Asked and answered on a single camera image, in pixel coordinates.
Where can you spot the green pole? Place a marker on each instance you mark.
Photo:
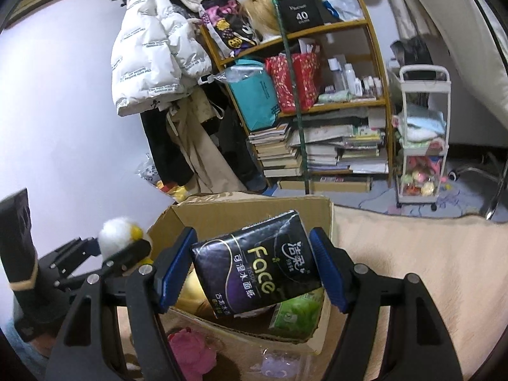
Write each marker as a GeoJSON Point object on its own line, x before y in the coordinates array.
{"type": "Point", "coordinates": [293, 87]}

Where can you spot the group of cosmetic bottles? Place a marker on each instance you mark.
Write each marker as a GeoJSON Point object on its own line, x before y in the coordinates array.
{"type": "Point", "coordinates": [353, 81]}

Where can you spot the black tissue pack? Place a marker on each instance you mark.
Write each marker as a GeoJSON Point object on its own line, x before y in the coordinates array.
{"type": "Point", "coordinates": [258, 262]}

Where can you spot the green tissue pack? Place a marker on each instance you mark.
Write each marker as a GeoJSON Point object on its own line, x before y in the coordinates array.
{"type": "Point", "coordinates": [297, 313]}

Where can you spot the heap of colourful bags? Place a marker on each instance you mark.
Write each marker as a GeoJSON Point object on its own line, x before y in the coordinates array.
{"type": "Point", "coordinates": [166, 184]}

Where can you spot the purple plush toy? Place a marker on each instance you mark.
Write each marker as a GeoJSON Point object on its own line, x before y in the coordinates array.
{"type": "Point", "coordinates": [278, 365]}

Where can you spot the white trolley cart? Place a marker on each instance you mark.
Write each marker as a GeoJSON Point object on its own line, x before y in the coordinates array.
{"type": "Point", "coordinates": [446, 99]}

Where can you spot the pile of magazines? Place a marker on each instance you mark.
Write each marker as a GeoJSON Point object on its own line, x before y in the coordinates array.
{"type": "Point", "coordinates": [341, 147]}

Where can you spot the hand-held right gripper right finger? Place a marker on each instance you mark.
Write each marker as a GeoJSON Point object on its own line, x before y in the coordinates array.
{"type": "Point", "coordinates": [329, 270]}

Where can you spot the blonde wig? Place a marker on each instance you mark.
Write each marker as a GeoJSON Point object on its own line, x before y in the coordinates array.
{"type": "Point", "coordinates": [262, 14]}

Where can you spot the black bag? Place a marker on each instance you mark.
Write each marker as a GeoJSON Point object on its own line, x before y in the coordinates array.
{"type": "Point", "coordinates": [414, 53]}

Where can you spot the person's left forearm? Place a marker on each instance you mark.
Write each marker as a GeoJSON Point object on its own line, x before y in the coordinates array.
{"type": "Point", "coordinates": [18, 238]}

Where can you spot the pink plush toy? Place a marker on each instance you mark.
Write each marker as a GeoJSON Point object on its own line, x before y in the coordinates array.
{"type": "Point", "coordinates": [190, 349]}

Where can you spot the stack of books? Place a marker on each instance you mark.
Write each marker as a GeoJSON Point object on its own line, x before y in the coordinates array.
{"type": "Point", "coordinates": [276, 153]}

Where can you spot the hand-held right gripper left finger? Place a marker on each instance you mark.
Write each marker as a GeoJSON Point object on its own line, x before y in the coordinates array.
{"type": "Point", "coordinates": [174, 266]}

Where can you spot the wooden shelf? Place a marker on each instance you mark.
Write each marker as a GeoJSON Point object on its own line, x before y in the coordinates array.
{"type": "Point", "coordinates": [381, 71]}

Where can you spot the folded cloths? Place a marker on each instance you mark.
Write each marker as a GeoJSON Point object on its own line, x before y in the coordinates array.
{"type": "Point", "coordinates": [420, 127]}

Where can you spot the white puffer jacket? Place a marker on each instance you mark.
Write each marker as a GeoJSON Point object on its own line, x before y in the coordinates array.
{"type": "Point", "coordinates": [151, 55]}

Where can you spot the black hanging garment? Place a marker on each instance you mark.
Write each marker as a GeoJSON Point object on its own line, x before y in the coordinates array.
{"type": "Point", "coordinates": [166, 147]}

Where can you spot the black box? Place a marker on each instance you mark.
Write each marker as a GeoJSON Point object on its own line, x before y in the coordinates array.
{"type": "Point", "coordinates": [299, 10]}

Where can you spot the flat cardboard carton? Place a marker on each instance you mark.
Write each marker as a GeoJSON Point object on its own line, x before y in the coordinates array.
{"type": "Point", "coordinates": [325, 185]}

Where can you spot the beige coat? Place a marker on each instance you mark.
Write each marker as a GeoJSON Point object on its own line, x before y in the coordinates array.
{"type": "Point", "coordinates": [198, 147]}

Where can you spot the heap of small plush toys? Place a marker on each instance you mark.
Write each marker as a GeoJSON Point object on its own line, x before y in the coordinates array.
{"type": "Point", "coordinates": [420, 178]}

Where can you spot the red gift bag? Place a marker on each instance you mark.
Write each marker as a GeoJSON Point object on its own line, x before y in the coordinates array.
{"type": "Point", "coordinates": [285, 83]}

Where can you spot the yellow white plush toy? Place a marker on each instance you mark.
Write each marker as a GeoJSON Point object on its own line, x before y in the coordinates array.
{"type": "Point", "coordinates": [119, 232]}

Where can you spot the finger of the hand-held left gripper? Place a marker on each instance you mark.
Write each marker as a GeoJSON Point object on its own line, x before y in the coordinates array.
{"type": "Point", "coordinates": [119, 260]}
{"type": "Point", "coordinates": [73, 254]}

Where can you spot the printed tote bag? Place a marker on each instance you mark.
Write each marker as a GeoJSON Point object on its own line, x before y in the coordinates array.
{"type": "Point", "coordinates": [230, 24]}

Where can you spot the teal bag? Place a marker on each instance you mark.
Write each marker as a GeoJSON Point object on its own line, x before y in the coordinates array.
{"type": "Point", "coordinates": [254, 95]}

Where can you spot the cardboard box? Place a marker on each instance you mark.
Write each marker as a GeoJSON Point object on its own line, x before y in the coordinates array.
{"type": "Point", "coordinates": [238, 208]}

